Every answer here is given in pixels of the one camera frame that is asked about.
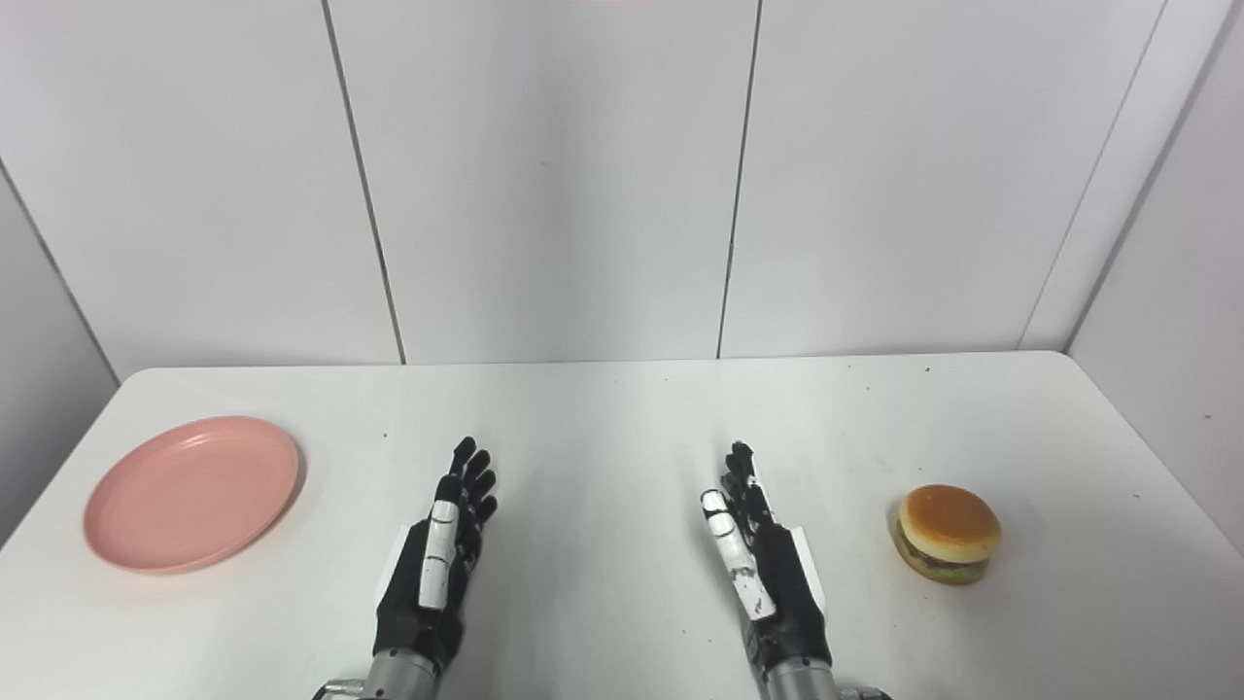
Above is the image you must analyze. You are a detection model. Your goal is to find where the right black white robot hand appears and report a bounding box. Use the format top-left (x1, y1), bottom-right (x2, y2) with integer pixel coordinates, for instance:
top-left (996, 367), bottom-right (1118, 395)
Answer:
top-left (701, 441), bottom-right (833, 679)

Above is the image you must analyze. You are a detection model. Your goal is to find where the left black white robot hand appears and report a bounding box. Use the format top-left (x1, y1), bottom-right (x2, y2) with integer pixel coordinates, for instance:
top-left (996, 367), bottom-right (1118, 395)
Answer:
top-left (373, 437), bottom-right (499, 674)

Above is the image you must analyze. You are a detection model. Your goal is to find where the toy hamburger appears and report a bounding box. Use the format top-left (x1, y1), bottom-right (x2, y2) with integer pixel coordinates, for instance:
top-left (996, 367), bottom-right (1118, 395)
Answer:
top-left (892, 484), bottom-right (1003, 586)

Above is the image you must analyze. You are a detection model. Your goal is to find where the pink round plate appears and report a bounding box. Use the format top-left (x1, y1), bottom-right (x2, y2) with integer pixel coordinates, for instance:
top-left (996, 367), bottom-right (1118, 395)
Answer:
top-left (83, 416), bottom-right (301, 575)

